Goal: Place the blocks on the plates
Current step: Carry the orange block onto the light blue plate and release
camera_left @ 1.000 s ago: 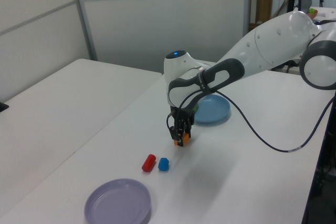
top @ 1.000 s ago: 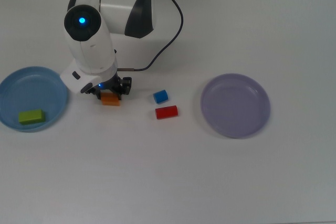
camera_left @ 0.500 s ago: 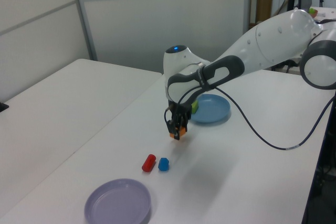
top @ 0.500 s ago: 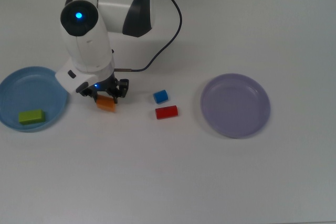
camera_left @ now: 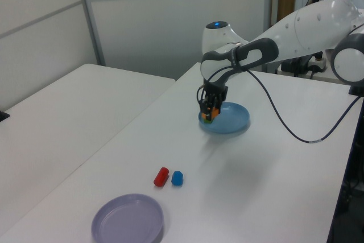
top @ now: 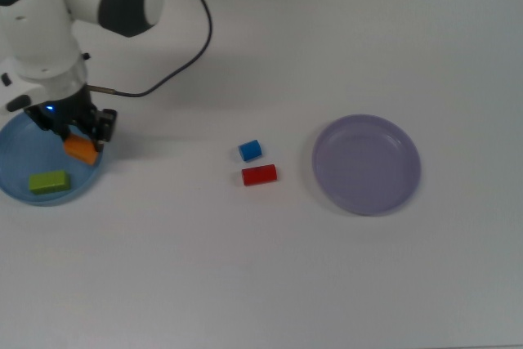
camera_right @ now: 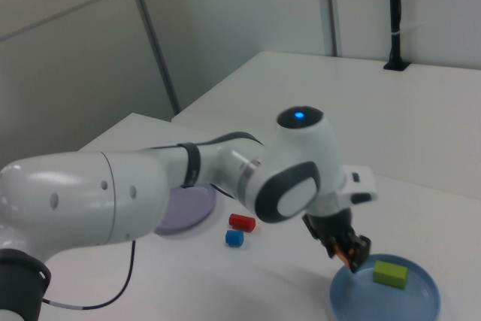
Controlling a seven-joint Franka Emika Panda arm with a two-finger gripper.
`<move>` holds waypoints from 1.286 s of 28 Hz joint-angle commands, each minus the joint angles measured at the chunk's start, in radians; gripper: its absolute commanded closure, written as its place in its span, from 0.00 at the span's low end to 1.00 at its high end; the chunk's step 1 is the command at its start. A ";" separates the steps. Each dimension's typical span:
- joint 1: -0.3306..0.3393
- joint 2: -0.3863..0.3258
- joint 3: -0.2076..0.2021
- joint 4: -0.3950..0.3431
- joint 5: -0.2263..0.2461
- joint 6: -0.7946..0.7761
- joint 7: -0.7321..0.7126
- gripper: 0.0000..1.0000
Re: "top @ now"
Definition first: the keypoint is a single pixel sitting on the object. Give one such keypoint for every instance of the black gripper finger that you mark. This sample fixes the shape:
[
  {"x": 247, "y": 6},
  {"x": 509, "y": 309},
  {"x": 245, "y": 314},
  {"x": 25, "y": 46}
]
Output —
[
  {"x": 57, "y": 130},
  {"x": 105, "y": 126}
]

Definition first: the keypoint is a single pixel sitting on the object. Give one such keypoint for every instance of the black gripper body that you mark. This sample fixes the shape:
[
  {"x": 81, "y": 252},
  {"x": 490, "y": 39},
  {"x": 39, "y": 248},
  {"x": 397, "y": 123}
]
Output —
[{"x": 65, "y": 110}]

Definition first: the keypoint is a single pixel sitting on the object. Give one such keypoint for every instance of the orange block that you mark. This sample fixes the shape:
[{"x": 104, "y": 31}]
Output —
[{"x": 81, "y": 150}]

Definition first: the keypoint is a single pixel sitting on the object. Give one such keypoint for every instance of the green block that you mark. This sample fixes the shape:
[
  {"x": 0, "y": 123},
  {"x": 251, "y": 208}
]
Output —
[{"x": 49, "y": 182}]

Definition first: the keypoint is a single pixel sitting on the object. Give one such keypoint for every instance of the blue block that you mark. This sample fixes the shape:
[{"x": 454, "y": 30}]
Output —
[{"x": 250, "y": 150}]

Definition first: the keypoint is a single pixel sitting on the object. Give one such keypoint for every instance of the red block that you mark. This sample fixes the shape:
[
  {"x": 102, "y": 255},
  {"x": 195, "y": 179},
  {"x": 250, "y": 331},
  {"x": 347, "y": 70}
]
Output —
[{"x": 259, "y": 175}]

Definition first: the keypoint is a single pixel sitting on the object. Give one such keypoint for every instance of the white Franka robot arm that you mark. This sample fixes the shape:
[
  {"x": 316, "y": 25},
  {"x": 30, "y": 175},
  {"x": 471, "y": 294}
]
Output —
[{"x": 37, "y": 30}]

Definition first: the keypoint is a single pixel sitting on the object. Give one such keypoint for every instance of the blue plate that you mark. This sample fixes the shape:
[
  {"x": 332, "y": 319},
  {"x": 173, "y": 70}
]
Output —
[{"x": 20, "y": 161}]

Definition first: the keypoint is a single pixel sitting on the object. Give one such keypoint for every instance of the purple plate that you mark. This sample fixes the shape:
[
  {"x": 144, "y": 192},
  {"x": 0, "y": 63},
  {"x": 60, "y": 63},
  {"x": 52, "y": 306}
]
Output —
[{"x": 367, "y": 165}]

